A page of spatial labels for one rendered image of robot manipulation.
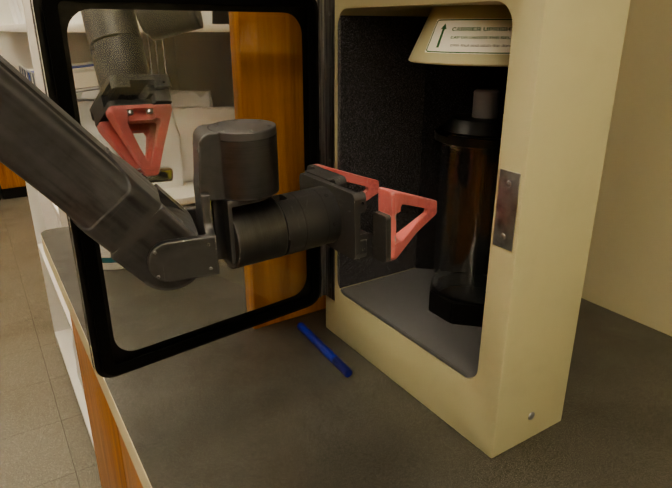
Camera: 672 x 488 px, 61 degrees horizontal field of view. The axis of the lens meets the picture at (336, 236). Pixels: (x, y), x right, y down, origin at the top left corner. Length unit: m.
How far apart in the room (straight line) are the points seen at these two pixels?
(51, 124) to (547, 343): 0.48
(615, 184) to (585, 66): 0.45
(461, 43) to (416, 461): 0.41
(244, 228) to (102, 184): 0.12
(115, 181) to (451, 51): 0.33
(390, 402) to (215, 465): 0.21
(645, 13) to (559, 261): 0.46
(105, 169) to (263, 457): 0.33
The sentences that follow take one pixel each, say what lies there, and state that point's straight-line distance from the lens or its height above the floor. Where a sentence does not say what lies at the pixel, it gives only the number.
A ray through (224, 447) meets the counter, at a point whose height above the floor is 0.94.
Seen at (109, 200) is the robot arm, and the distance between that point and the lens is 0.46.
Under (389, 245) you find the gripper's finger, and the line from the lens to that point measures 0.52.
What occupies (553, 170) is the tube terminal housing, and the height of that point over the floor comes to 1.23.
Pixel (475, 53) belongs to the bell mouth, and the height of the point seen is 1.33.
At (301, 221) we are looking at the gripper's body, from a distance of 0.51.
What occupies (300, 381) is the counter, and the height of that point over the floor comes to 0.94.
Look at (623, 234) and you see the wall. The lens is 0.97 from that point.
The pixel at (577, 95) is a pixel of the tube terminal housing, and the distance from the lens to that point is 0.53.
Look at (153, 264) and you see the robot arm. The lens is 0.48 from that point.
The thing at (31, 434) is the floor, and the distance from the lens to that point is 2.38.
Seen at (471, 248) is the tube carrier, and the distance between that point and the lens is 0.66.
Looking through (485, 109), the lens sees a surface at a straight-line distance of 0.66.
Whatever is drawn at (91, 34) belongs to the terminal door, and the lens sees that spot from 0.59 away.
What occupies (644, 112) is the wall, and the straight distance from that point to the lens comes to 0.93.
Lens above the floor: 1.35
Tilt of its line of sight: 20 degrees down
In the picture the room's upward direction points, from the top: straight up
